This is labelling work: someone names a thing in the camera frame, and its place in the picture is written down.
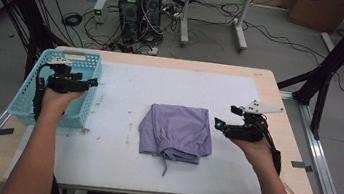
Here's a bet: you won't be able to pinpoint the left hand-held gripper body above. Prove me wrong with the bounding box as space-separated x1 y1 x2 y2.
43 55 93 98

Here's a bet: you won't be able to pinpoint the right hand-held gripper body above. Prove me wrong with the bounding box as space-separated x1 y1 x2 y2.
223 95 286 146

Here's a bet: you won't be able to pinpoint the light blue plastic basket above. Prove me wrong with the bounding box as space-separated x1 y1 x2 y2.
5 42 105 135

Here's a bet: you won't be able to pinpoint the purple shorts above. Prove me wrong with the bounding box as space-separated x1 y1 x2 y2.
132 100 219 183

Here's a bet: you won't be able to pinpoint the person's left hand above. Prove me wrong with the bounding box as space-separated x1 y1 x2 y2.
39 84 86 121

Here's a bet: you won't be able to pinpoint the person's right hand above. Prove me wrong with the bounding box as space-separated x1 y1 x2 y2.
227 133 278 176

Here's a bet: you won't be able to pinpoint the grey tape strip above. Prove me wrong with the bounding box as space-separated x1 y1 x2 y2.
289 159 315 174
0 126 16 145

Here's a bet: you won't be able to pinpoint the white power strip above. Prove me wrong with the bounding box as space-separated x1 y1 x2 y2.
147 46 160 57

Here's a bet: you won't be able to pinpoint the white table mat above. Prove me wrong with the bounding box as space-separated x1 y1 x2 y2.
2 47 286 194

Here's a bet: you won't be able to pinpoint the white box with green light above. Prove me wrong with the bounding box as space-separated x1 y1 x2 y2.
91 0 110 25

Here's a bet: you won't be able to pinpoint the black computer tower green sticker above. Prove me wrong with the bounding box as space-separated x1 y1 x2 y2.
113 0 144 43

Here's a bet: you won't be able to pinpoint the large cardboard box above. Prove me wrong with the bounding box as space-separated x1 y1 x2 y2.
285 0 344 35

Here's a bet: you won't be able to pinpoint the left hand-held gripper cable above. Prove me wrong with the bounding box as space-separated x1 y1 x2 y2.
29 61 61 125

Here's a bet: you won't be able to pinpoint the hand-held gripper cable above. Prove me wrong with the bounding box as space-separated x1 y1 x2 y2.
29 61 61 125
234 120 288 194

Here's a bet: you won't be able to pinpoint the right hand-held gripper cable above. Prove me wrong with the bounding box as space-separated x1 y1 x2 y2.
234 120 288 194

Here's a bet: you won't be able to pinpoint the coiled black cable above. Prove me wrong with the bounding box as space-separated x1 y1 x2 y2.
60 10 84 29

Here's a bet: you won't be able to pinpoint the white table frame legs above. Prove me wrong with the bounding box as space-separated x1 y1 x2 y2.
170 0 287 59

